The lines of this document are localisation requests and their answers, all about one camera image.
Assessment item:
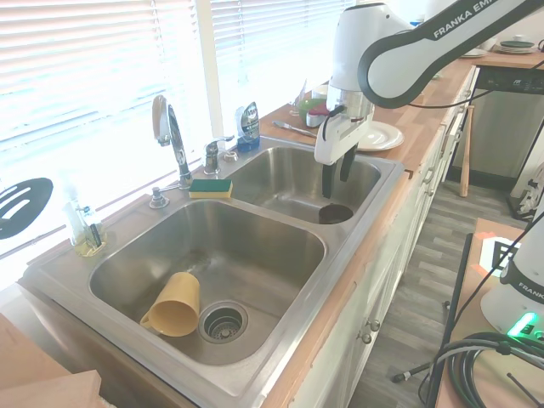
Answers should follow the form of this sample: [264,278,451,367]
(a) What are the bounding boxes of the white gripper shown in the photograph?
[314,110,375,200]

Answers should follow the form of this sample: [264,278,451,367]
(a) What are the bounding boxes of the chrome sink faucet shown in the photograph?
[151,94,194,190]

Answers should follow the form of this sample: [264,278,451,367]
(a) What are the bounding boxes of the white dinner plate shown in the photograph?
[355,120,405,152]

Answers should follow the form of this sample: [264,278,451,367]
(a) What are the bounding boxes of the metal serving utensil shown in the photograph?
[271,120,319,139]

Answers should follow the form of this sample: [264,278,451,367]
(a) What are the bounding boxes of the green bowl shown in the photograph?
[296,97,329,127]

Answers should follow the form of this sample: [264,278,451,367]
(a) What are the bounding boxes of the blue dish soap bottle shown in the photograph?
[235,100,262,154]

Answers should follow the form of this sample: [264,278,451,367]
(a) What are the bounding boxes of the stainless steel double sink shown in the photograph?
[19,134,405,408]

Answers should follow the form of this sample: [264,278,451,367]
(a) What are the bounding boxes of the green and yellow sponge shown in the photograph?
[188,178,235,201]

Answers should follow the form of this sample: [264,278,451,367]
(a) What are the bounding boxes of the white kitchen cabinet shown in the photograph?
[263,63,479,408]

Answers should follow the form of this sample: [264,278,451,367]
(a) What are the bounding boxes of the white window blind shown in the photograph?
[0,0,206,144]
[211,0,343,125]

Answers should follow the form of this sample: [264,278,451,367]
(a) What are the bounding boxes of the stainless steel dishwasher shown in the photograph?
[449,65,544,183]

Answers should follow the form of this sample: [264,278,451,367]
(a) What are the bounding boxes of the black and white tag paper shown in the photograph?
[476,236,527,281]

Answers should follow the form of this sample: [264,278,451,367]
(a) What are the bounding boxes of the chrome sink sprayer cap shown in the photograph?
[148,185,169,210]

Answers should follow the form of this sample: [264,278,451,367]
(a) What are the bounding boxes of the metal drain strainer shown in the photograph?
[197,300,250,343]

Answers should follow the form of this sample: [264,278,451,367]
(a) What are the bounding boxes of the yellow plastic cup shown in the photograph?
[139,271,201,338]

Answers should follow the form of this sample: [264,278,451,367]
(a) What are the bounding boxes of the stack of plates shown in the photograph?
[491,33,537,56]

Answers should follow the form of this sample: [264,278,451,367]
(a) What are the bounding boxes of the clear hand soap bottle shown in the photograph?
[60,169,108,258]

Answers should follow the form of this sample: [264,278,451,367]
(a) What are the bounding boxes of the black slotted spatula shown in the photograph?
[0,177,55,241]

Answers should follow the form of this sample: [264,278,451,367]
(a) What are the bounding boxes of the chrome faucet lever handle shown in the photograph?
[202,134,236,176]

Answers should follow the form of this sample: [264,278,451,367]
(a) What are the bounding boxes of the coiled black cable bundle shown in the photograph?
[418,330,544,408]

